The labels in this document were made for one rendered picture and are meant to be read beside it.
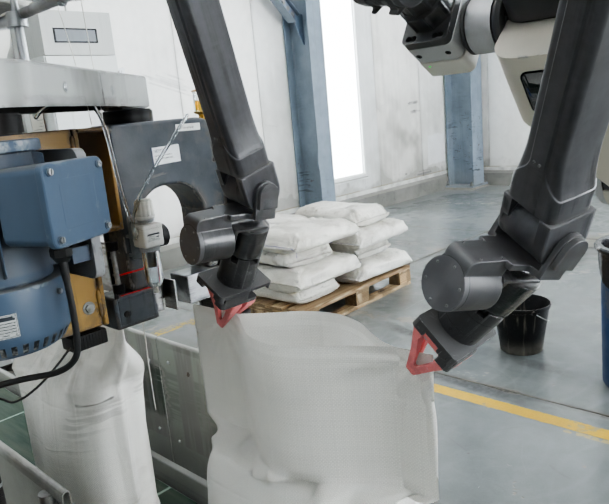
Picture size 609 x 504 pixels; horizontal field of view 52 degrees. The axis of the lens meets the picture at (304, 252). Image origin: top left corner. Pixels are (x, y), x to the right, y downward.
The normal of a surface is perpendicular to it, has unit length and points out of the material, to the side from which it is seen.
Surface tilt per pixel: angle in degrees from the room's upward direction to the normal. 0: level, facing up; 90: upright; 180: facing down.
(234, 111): 103
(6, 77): 90
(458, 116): 90
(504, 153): 90
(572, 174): 112
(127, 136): 90
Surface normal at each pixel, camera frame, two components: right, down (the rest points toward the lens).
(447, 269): -0.82, -0.02
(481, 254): 0.29, -0.80
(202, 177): 0.72, 0.09
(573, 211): 0.40, 0.62
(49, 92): 0.99, -0.07
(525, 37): -0.51, -0.60
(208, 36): 0.60, 0.34
